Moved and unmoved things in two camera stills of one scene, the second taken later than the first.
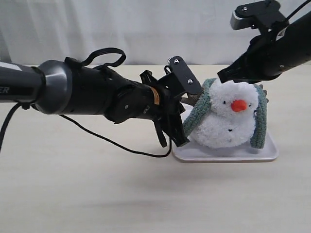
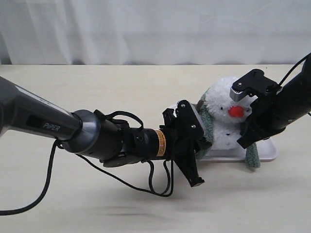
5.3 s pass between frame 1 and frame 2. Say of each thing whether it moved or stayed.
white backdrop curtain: stayed
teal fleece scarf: moved
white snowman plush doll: stayed
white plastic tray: stayed
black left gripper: moved
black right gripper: moved
